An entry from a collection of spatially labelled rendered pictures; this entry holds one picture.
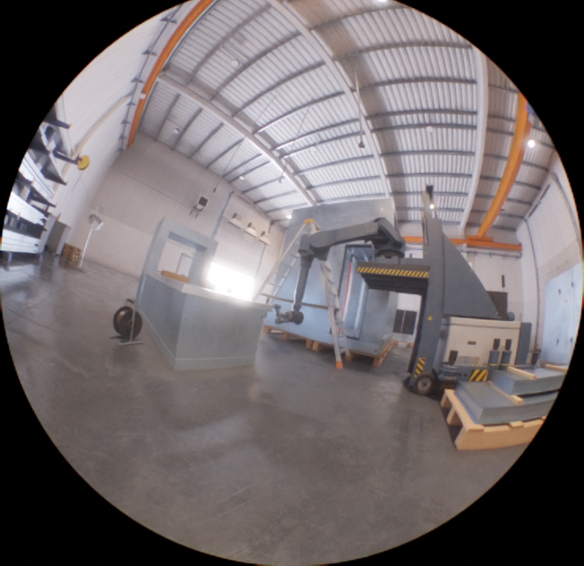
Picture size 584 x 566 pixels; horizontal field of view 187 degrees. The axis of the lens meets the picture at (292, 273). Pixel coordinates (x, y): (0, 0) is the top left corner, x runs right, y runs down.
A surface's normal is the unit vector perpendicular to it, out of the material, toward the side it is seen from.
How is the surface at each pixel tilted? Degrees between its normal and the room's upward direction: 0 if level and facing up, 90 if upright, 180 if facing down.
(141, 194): 90
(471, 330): 90
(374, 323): 90
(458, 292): 90
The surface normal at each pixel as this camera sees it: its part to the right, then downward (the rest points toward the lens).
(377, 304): -0.56, -0.28
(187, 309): 0.83, 0.08
